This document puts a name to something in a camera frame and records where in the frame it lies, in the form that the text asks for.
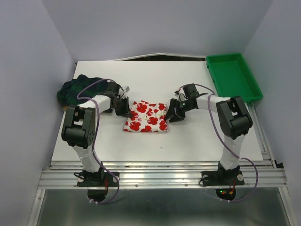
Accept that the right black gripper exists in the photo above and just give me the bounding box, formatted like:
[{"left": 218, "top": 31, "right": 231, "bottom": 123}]
[{"left": 164, "top": 98, "right": 193, "bottom": 122}]

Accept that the red poppy floral skirt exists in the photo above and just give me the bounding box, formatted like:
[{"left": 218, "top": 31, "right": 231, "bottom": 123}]
[{"left": 123, "top": 100, "right": 168, "bottom": 133}]

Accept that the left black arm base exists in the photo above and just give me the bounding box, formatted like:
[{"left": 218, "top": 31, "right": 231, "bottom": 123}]
[{"left": 73, "top": 167, "right": 120, "bottom": 205}]

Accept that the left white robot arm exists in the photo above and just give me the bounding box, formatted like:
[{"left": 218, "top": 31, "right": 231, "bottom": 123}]
[{"left": 61, "top": 79, "right": 132, "bottom": 186}]

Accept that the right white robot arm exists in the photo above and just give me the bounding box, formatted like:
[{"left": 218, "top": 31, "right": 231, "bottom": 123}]
[{"left": 165, "top": 83, "right": 253, "bottom": 186}]

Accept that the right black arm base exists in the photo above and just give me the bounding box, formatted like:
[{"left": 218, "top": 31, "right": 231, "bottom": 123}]
[{"left": 199, "top": 163, "right": 245, "bottom": 202}]

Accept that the dark green plaid skirt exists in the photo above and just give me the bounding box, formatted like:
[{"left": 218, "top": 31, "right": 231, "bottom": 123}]
[{"left": 56, "top": 74, "right": 121, "bottom": 105}]

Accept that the green plastic bin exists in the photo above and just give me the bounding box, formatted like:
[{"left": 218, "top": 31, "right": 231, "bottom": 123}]
[{"left": 206, "top": 53, "right": 263, "bottom": 103}]

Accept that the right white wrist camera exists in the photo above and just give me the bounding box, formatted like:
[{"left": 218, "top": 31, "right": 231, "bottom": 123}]
[{"left": 174, "top": 89, "right": 187, "bottom": 102}]

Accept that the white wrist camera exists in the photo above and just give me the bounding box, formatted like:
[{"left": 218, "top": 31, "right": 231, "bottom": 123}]
[
  {"left": 119, "top": 86, "right": 130, "bottom": 99},
  {"left": 174, "top": 89, "right": 187, "bottom": 102}
]

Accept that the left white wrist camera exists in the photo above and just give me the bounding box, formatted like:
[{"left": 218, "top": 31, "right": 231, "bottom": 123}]
[{"left": 119, "top": 86, "right": 130, "bottom": 99}]

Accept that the aluminium mounting rail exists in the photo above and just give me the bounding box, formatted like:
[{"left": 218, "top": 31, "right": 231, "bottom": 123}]
[{"left": 38, "top": 160, "right": 287, "bottom": 189}]

